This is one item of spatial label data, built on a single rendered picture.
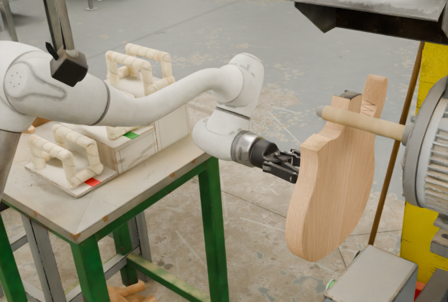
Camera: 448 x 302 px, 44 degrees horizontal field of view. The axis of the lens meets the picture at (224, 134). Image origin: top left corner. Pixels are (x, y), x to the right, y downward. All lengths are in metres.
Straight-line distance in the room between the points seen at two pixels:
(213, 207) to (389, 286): 0.98
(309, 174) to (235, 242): 1.65
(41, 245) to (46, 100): 1.11
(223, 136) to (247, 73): 0.18
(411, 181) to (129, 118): 0.58
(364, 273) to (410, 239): 1.45
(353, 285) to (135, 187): 0.80
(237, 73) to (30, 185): 0.69
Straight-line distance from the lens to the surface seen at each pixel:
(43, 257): 2.14
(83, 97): 1.08
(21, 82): 1.05
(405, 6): 1.01
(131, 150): 1.65
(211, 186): 1.80
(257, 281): 2.60
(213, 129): 1.47
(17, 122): 1.20
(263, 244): 2.79
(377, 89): 1.37
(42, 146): 1.65
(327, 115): 1.18
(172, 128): 1.75
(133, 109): 1.20
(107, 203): 1.54
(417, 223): 2.37
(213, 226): 1.89
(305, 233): 1.23
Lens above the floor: 1.78
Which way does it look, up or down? 28 degrees down
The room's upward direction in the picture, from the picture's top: 4 degrees counter-clockwise
